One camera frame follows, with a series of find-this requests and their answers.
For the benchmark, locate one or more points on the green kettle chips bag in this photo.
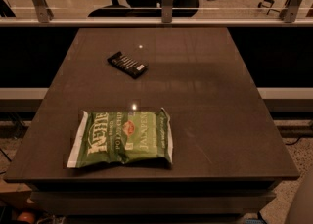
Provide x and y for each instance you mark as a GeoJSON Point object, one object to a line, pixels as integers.
{"type": "Point", "coordinates": [121, 137]}

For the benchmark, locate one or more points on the orange ball on floor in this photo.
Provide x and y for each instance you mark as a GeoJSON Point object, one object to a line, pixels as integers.
{"type": "Point", "coordinates": [27, 216]}

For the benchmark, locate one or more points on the black snack bar packet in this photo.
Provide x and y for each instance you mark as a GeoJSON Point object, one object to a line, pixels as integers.
{"type": "Point", "coordinates": [127, 65]}

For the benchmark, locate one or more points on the right metal glass bracket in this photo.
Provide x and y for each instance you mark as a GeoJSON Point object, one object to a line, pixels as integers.
{"type": "Point", "coordinates": [289, 12]}

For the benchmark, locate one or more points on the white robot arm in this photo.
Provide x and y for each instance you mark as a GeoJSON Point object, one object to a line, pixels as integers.
{"type": "Point", "coordinates": [275, 40]}

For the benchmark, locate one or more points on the left metal glass bracket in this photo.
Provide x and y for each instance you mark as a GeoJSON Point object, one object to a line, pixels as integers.
{"type": "Point", "coordinates": [43, 12]}

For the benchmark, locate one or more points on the dark brown table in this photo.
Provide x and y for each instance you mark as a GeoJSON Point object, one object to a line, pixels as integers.
{"type": "Point", "coordinates": [227, 153]}

